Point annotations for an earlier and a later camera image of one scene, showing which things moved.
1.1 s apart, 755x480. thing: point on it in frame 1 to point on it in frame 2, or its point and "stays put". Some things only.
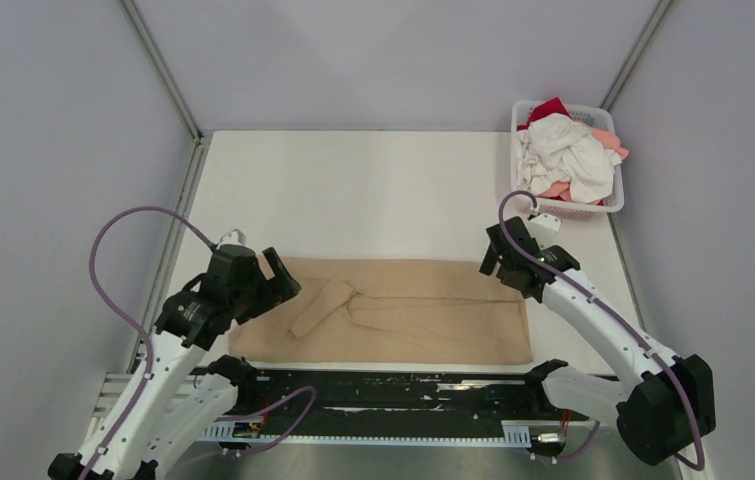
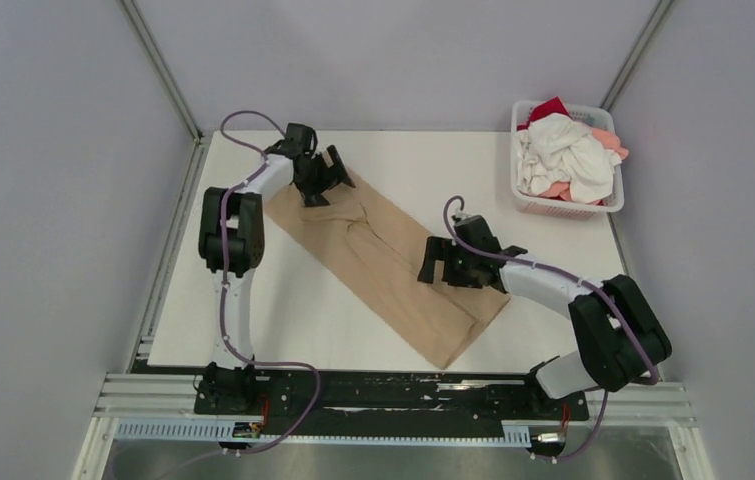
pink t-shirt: [606, 138] stays put
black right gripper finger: [495, 251] to [436, 250]
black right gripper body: [502, 273] to [458, 265]
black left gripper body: [245, 295] to [317, 181]
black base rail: [397, 396] stays put
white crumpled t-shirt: [556, 148] stays put
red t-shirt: [548, 107] stays put
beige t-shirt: [391, 310] to [373, 251]
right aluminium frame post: [634, 55] stays put
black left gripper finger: [281, 287] to [341, 171]
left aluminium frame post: [161, 69] stays put
